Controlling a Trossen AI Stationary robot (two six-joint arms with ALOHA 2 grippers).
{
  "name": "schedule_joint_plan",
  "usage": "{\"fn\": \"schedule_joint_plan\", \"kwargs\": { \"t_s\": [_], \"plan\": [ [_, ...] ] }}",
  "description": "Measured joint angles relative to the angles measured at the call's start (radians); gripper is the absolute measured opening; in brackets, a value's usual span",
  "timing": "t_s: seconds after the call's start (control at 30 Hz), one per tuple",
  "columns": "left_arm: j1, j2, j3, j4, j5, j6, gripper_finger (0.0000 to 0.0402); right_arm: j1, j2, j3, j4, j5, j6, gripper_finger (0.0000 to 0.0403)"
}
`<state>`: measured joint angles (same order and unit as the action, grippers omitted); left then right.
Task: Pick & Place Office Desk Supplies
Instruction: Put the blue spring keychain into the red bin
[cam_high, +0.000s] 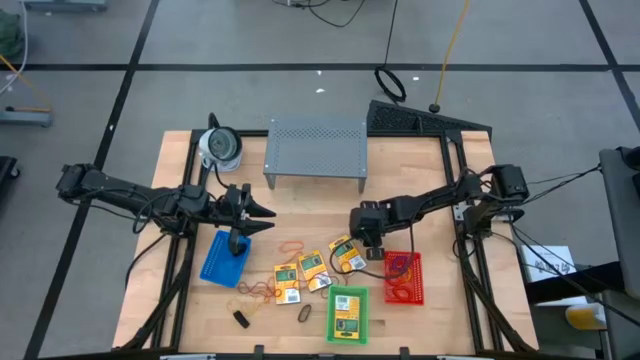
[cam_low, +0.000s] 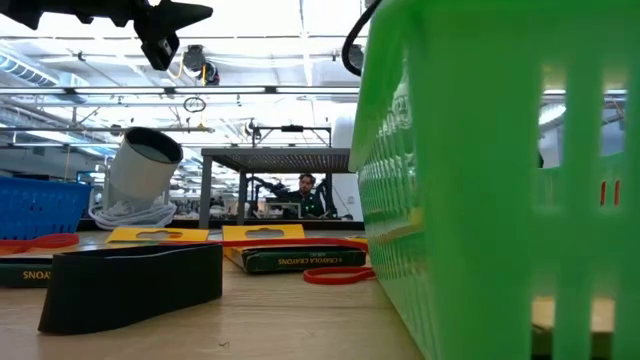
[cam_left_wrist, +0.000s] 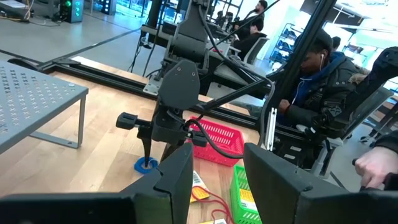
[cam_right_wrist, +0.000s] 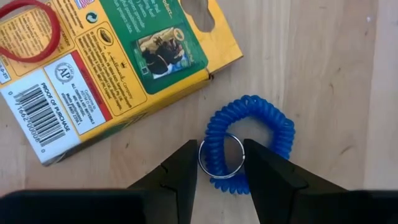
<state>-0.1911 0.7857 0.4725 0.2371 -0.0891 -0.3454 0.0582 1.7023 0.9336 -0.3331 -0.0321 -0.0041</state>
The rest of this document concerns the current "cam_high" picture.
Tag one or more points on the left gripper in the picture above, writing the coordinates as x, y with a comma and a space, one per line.
232, 210

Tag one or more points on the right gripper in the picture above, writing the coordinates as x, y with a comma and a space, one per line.
367, 222

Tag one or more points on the purple spiral coil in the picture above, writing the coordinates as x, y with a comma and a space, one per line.
397, 261

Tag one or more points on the orange spiral coil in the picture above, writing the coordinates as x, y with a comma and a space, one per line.
406, 275

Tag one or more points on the green plastic basket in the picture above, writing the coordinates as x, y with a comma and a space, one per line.
364, 320

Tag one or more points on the black wide rubber band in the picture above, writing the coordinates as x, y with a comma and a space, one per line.
299, 314

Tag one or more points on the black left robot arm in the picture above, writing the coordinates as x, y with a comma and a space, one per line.
125, 192

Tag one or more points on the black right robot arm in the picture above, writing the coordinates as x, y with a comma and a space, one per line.
435, 200

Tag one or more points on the blue plastic basket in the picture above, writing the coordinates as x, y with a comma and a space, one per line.
217, 270

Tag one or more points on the white cylindrical spotlight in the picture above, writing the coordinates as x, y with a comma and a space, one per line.
220, 145

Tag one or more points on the red plastic basket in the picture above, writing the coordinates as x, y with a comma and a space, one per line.
417, 290

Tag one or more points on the grey perforated metal riser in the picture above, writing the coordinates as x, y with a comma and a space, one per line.
315, 150

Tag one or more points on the small black clip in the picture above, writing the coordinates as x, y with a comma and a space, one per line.
241, 319

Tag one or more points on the black perforated panel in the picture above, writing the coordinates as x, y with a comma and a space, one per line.
395, 117

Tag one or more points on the black plastic clip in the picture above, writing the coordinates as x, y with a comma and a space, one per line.
404, 352
258, 350

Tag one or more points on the white cardboard box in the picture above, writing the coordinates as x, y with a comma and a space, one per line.
545, 260

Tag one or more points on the black shelf board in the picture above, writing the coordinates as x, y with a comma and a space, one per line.
565, 290

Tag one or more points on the yellow plastic object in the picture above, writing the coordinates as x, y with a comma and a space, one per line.
585, 317

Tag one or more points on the grey floor stand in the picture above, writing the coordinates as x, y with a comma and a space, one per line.
25, 119

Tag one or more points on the grey cart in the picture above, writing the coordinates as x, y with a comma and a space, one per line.
622, 210

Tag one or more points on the black floor object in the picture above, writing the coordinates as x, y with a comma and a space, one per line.
6, 170

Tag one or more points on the grey floor base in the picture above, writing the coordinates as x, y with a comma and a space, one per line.
65, 5

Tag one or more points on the dark green bag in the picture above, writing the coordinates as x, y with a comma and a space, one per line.
10, 35

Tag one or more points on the black aluminium table frame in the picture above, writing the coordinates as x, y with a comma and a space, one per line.
452, 165

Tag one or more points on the silver metal bracket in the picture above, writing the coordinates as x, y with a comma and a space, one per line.
465, 357
187, 357

